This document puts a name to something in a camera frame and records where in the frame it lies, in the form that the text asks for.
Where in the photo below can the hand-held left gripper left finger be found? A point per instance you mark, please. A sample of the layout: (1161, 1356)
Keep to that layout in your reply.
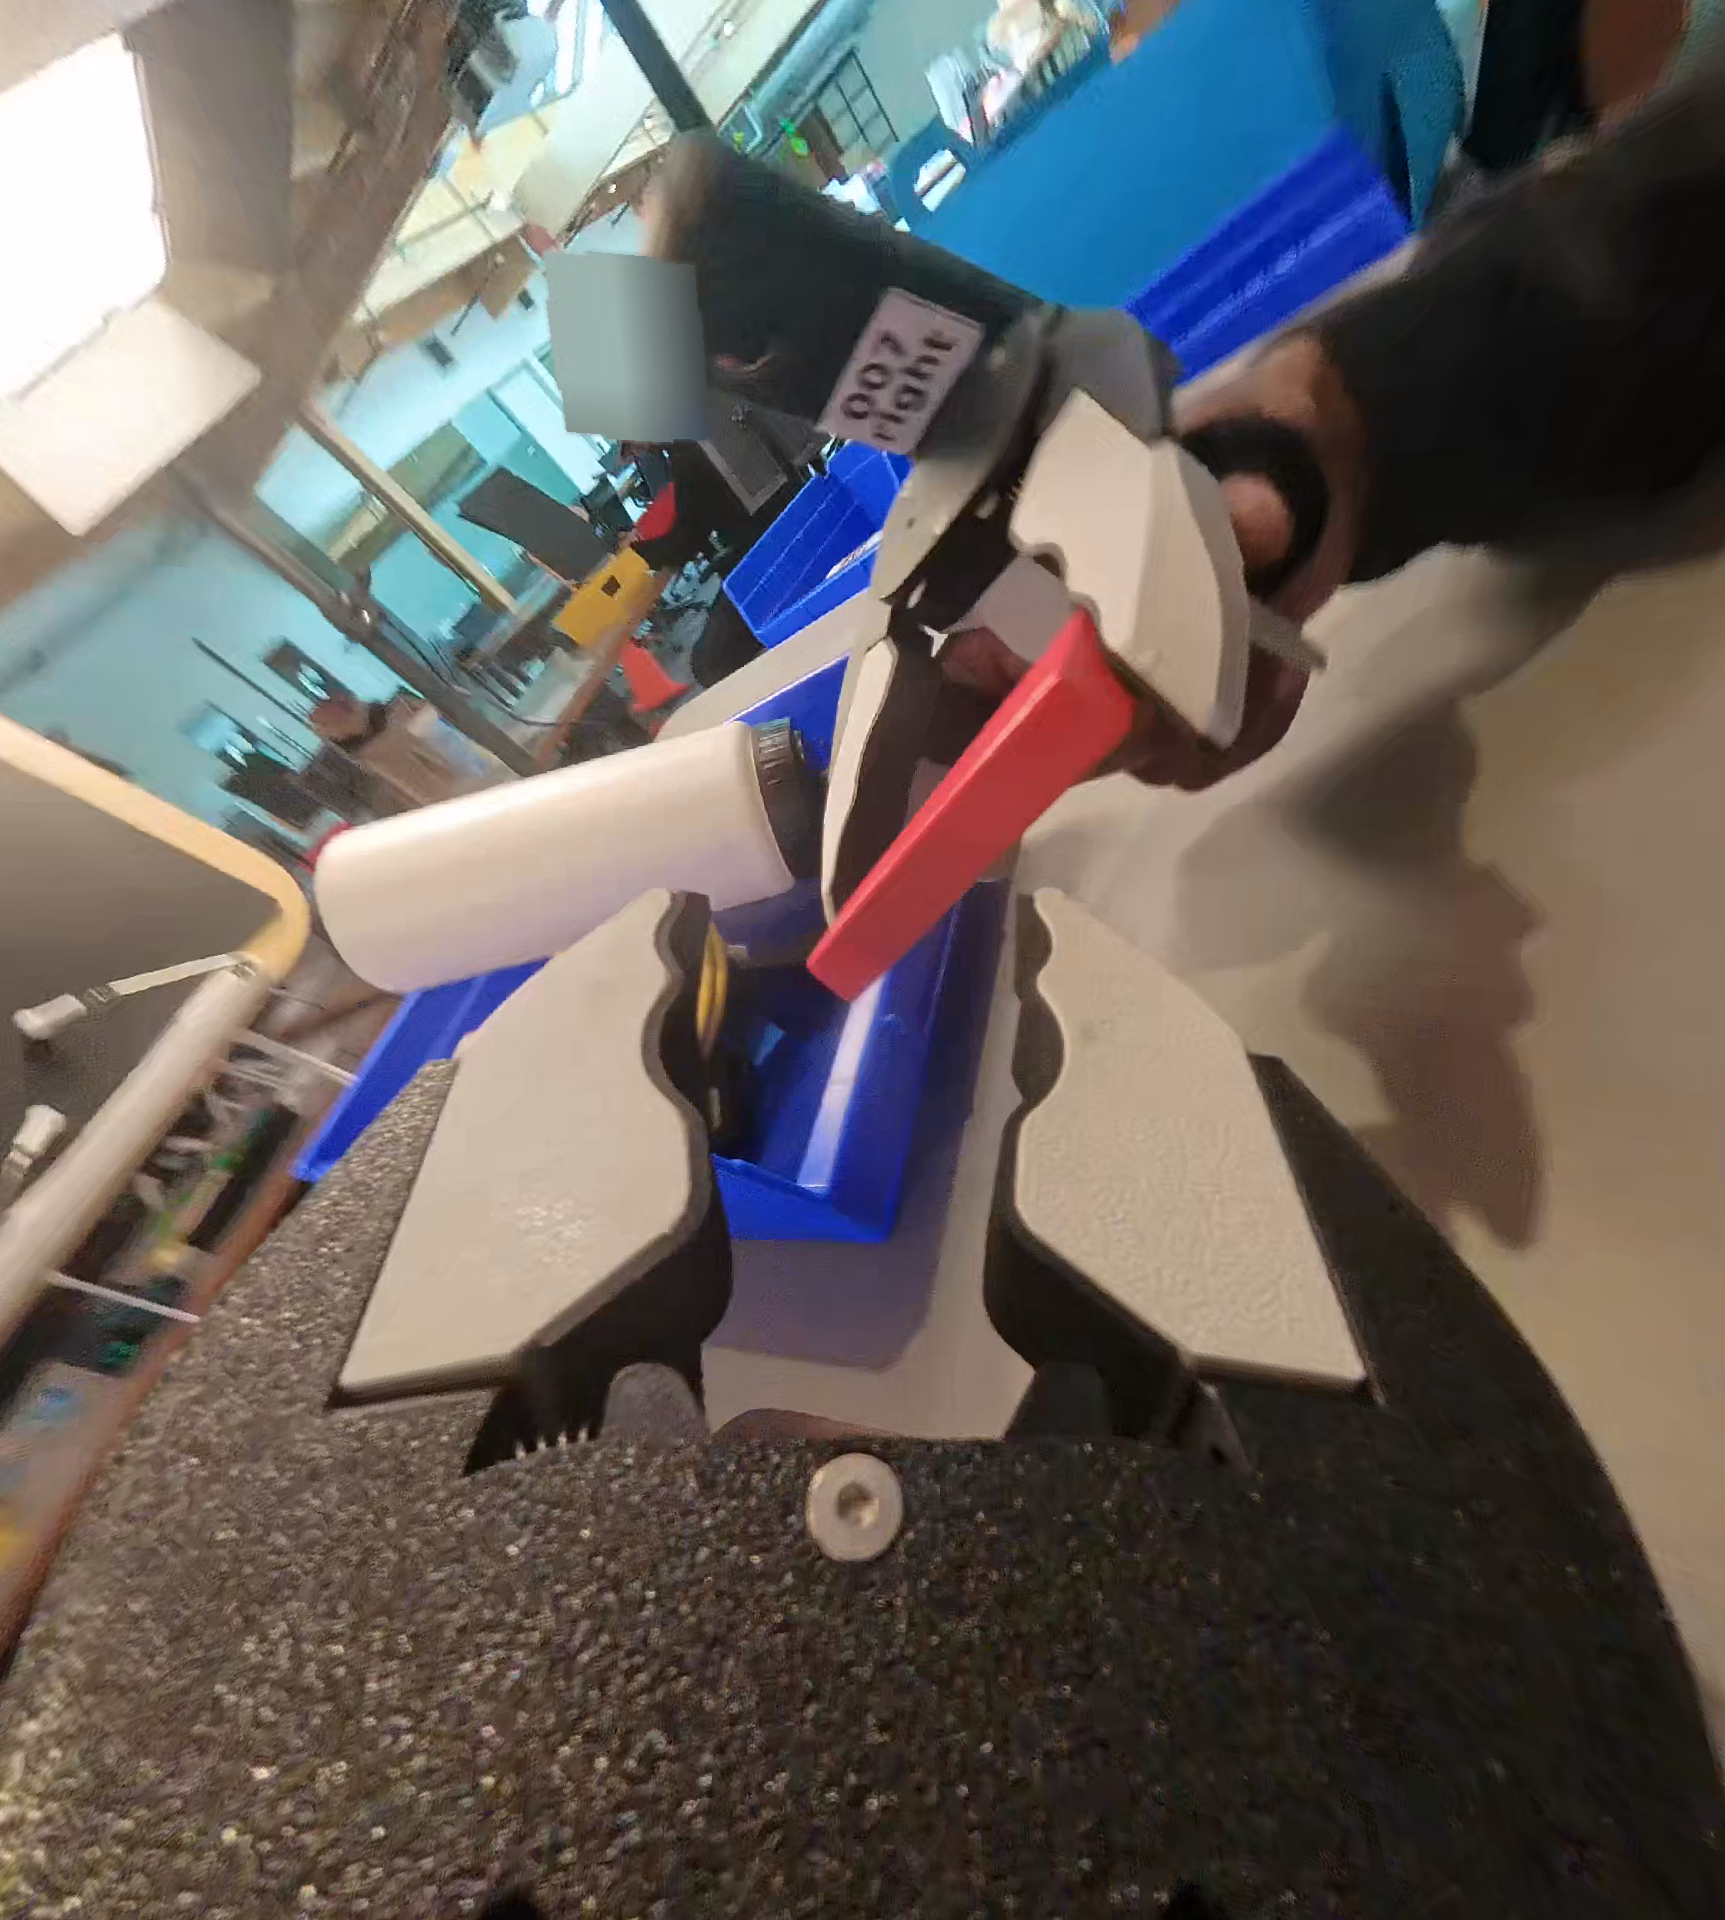
(531, 1184)

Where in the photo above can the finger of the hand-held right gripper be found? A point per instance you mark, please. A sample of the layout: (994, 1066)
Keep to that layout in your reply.
(1161, 571)
(846, 794)

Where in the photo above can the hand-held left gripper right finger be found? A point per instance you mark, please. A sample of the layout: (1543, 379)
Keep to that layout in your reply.
(1173, 1184)

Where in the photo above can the red block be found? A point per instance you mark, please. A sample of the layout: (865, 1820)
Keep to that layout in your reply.
(982, 810)

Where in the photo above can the blue storage bin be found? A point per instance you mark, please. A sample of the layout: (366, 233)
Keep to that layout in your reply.
(818, 1108)
(1253, 255)
(802, 552)

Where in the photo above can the white bottle with black lid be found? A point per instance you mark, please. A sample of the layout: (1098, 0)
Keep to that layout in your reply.
(531, 871)

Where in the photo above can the person's right hand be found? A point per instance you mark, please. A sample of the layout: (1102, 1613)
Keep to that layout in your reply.
(1293, 382)

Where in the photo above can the orange traffic cone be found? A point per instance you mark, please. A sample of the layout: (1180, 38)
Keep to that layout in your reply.
(651, 678)

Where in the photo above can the yellow bin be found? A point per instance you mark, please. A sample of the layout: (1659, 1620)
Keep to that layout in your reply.
(603, 598)

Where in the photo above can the blue divider panel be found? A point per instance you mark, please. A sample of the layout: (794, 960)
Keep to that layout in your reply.
(1173, 120)

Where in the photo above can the black panel with wooden edge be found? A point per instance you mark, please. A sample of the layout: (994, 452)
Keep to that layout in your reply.
(18, 903)

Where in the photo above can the white studio light panel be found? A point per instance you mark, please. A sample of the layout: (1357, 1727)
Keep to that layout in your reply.
(18, 224)

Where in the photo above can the white metal rail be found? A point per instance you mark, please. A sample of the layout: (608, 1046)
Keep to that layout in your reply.
(99, 1137)

